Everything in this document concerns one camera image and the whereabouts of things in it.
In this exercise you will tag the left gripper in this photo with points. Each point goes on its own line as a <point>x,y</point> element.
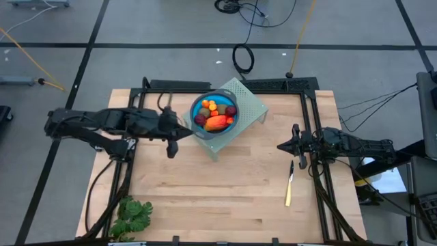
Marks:
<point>167,128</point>

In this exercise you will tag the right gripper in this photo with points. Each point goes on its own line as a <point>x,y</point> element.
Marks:
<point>312,143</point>

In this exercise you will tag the teal collapsible bowl grey rim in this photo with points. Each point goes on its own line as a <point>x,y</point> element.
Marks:
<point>205,134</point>

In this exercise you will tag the red round toy fruit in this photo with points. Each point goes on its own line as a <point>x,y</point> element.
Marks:
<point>200,119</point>

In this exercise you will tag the large orange red toy mango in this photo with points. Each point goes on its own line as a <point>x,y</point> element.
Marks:
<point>216,123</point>

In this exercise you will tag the dark red toy plum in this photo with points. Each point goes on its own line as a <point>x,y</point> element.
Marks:
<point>231,110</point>

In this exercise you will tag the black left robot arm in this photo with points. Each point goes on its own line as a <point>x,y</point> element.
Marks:
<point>102,119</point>

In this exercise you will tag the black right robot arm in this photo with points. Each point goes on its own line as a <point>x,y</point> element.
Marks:
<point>362,145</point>

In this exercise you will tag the black flat box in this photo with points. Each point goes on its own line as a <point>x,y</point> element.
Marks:
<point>177,84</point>

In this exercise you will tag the pale green perforated metal shelf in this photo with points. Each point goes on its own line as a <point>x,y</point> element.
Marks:
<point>251,102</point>

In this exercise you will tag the green leafy plant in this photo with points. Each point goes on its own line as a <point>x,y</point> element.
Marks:
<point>131,217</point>

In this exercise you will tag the white flat board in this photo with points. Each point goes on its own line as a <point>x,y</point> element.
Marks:
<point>389,181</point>

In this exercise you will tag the grey laptop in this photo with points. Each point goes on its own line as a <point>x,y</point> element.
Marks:
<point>423,177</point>

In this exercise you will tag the grey panel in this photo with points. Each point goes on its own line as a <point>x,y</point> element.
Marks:
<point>428,112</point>

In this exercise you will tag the grey metal floor base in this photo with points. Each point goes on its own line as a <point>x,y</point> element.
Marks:
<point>17,80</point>

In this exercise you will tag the black chair base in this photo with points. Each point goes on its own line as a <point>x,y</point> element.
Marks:
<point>5,114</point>

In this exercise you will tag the black metal rig frame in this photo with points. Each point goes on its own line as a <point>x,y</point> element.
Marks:
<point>273,91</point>

